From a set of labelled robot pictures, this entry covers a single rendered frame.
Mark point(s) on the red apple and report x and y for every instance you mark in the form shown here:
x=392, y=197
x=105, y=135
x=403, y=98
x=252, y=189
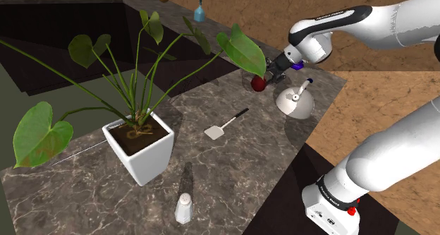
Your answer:
x=258, y=84

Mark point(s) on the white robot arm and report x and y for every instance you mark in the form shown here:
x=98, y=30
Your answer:
x=378, y=158

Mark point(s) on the white salt shaker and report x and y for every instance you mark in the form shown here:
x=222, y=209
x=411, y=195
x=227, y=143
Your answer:
x=184, y=210

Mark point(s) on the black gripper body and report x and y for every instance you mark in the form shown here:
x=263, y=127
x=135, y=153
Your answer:
x=280, y=64

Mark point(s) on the dark robot stand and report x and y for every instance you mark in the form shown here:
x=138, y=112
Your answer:
x=278, y=206

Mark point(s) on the light blue bottle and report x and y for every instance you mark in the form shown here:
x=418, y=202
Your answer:
x=199, y=14

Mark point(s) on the green plant in white pot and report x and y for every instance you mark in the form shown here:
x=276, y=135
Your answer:
x=144, y=151

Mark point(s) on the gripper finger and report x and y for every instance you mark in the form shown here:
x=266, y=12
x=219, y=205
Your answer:
x=279, y=78
x=267, y=62

